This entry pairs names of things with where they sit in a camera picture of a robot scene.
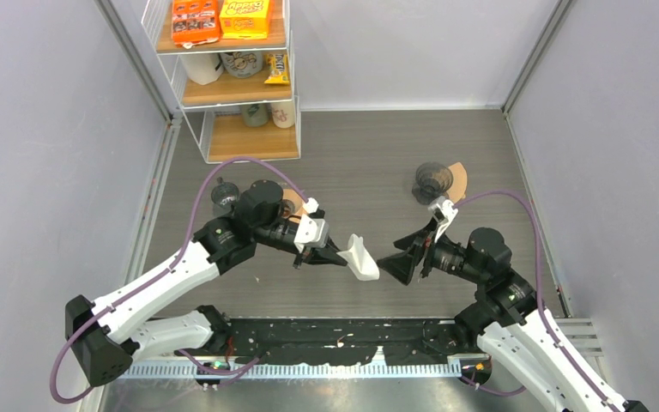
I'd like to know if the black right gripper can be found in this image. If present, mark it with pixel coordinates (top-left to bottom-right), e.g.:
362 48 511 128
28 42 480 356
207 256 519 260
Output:
376 216 486 286

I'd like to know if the white paper coffee filter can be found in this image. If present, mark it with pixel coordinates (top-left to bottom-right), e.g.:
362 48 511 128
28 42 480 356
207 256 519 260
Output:
337 233 380 282

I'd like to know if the round wooden dripper stand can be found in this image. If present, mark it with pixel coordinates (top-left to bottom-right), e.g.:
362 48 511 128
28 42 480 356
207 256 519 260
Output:
282 188 306 219

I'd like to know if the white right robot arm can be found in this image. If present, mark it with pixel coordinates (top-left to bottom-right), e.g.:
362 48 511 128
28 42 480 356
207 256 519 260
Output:
378 227 646 411

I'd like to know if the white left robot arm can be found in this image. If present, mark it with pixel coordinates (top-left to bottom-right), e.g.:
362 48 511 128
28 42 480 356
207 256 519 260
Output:
65 180 348 387

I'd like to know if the brown paper filter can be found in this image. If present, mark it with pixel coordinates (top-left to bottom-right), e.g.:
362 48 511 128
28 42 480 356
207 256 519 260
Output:
446 162 468 203

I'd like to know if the small dark glass cup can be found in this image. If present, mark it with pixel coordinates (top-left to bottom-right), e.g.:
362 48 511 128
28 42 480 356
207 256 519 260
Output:
210 177 240 209

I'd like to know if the white patterned cup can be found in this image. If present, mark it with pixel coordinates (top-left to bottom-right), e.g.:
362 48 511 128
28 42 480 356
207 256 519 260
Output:
269 100 296 129

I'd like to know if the yellow candy bag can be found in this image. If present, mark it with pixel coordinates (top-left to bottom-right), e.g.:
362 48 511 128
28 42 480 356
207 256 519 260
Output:
264 52 290 85

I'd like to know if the printed white mug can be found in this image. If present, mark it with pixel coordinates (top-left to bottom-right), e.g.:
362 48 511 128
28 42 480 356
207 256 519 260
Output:
220 51 264 78

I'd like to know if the white paper roll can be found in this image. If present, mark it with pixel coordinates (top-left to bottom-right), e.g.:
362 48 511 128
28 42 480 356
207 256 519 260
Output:
179 53 224 86

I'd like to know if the yellow snack box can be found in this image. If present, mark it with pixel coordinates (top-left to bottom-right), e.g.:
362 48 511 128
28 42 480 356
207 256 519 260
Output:
220 0 273 39

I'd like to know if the orange snack box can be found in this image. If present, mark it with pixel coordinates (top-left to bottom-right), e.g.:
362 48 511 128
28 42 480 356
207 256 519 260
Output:
170 0 221 48

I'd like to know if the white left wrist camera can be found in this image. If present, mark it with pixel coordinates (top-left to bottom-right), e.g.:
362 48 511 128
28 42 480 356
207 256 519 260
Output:
293 197 329 252

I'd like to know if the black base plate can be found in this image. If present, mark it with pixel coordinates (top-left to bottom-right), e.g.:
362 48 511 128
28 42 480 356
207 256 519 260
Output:
188 318 481 367

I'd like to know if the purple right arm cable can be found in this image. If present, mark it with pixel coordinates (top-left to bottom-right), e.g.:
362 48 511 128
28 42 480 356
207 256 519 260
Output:
454 190 623 412

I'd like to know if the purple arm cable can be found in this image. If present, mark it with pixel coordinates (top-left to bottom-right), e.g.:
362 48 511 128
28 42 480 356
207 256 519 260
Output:
49 156 311 405
454 190 623 412

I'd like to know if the white wire wooden shelf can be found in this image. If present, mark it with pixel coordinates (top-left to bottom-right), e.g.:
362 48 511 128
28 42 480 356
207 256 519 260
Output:
141 1 301 164

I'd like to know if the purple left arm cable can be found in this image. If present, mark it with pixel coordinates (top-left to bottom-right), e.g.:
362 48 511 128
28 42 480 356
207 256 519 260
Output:
49 156 311 405

